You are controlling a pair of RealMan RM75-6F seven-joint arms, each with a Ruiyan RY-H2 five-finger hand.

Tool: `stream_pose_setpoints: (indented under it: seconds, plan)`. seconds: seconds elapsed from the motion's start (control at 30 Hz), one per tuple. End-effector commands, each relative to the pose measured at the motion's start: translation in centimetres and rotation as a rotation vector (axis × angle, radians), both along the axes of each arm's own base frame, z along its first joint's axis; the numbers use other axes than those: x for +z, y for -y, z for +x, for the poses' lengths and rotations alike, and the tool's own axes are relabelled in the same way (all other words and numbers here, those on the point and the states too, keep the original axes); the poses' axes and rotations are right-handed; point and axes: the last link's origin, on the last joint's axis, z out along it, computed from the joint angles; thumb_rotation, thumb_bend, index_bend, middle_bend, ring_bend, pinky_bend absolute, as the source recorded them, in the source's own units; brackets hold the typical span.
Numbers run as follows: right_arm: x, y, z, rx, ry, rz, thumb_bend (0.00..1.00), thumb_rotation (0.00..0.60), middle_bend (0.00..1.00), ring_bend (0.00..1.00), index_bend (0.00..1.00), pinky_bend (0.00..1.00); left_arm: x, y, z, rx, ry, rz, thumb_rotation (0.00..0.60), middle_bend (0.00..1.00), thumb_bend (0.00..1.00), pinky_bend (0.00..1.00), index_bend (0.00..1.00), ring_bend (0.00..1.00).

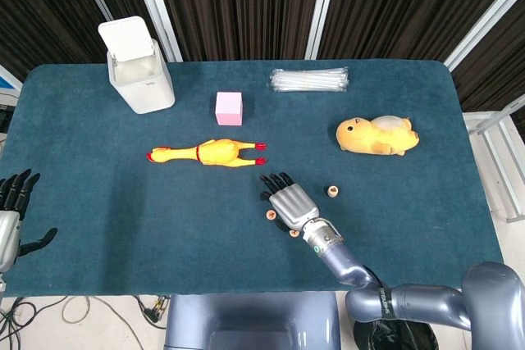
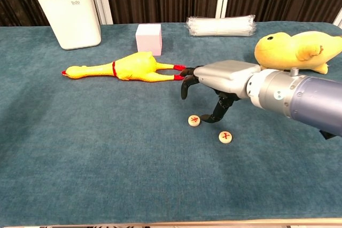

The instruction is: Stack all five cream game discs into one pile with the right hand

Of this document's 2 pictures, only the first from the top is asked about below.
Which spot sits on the wooden chess piece black character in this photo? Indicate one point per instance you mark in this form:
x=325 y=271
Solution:
x=333 y=190

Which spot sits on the teal blue table cloth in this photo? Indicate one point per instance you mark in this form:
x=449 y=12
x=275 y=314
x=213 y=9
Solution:
x=123 y=202

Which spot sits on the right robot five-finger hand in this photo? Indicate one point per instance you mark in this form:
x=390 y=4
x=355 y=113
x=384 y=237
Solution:
x=293 y=206

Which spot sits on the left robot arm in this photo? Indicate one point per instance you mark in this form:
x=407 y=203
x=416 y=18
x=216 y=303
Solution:
x=2 y=282

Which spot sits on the black bin with bag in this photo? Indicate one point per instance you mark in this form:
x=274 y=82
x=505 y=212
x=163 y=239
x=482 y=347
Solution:
x=377 y=337

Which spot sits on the yellow plush animal toy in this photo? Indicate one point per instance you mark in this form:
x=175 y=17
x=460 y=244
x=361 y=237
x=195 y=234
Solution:
x=369 y=137

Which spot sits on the bundle of clear straws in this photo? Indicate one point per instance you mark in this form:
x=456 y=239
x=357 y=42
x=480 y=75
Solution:
x=309 y=79

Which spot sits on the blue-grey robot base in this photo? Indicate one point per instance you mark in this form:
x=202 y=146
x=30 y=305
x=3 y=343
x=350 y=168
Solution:
x=250 y=321

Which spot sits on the white trash bin with lid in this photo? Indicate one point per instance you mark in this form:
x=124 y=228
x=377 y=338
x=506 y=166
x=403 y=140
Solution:
x=143 y=87

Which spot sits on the black power plug strip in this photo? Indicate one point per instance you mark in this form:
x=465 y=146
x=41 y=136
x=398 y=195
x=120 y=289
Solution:
x=153 y=312

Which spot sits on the white metal frame rack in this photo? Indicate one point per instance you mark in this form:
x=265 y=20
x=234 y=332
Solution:
x=498 y=117

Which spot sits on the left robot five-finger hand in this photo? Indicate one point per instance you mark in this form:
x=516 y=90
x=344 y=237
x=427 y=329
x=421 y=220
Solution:
x=8 y=239

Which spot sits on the dark pleated curtain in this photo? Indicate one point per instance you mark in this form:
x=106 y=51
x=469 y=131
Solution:
x=242 y=5
x=402 y=5
x=41 y=5
x=500 y=63

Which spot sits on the yellow rubber chicken toy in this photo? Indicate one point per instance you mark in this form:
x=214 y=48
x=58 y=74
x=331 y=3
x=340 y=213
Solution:
x=217 y=153

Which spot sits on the black box device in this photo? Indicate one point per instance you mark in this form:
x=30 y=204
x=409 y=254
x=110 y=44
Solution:
x=3 y=118

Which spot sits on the pink cube block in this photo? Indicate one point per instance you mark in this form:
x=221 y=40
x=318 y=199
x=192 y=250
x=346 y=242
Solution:
x=229 y=109

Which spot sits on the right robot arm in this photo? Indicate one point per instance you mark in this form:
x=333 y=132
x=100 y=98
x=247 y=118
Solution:
x=348 y=268

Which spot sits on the blue white panel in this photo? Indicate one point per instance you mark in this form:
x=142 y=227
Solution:
x=6 y=79

